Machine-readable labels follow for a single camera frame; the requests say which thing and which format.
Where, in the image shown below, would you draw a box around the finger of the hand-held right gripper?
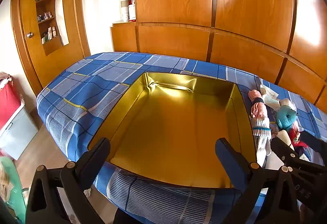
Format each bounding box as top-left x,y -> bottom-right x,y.
301,132 -> 327,155
271,137 -> 299,163

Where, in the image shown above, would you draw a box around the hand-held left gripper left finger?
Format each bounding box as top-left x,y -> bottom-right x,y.
26,138 -> 111,224

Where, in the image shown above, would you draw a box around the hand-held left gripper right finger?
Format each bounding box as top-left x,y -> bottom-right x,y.
215,138 -> 298,224

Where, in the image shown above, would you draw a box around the red cloth item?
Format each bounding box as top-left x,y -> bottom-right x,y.
287,128 -> 309,153

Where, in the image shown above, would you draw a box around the white socks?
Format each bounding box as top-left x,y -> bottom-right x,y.
252,117 -> 272,163

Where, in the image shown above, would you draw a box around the teal plush toy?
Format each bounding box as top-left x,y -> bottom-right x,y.
275,109 -> 300,134

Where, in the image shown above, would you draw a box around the pink towel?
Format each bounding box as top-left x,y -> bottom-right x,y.
248,89 -> 269,118

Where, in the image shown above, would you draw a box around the gold tin box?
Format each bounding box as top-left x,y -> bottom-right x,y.
87,72 -> 257,190

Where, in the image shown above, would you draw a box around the pale green mask packet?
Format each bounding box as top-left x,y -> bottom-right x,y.
264,96 -> 281,109

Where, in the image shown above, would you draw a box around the small white packet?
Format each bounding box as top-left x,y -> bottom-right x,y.
259,83 -> 279,98

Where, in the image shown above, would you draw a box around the blue plaid bedsheet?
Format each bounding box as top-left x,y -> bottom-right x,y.
36,52 -> 327,224

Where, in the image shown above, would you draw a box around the grey storage box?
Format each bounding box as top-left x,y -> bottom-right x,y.
0,106 -> 39,160

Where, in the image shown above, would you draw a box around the green plastic object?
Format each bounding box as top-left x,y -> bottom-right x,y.
0,156 -> 27,214

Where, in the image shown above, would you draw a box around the red storage bag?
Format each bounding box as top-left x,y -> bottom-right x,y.
0,73 -> 22,132

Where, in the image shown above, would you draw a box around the wooden door with niche shelves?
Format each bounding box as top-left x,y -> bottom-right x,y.
10,0 -> 91,92

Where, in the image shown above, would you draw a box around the wooden wardrobe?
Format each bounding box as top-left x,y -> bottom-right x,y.
109,0 -> 327,114

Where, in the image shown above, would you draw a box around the white bottle with red cap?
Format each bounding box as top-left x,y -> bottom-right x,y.
128,4 -> 137,22

